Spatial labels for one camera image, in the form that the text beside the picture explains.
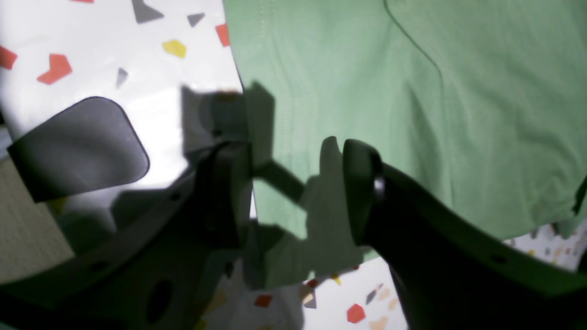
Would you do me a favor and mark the light green T-shirt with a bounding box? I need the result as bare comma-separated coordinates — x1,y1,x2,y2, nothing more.
224,0,586,289

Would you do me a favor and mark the grey monitor stand base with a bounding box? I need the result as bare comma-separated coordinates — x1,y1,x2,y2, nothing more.
7,96,150,203

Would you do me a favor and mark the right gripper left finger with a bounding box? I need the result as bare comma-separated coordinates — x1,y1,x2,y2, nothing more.
1,142,252,330

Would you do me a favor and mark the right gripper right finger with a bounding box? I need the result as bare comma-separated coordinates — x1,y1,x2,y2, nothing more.
343,139,587,330

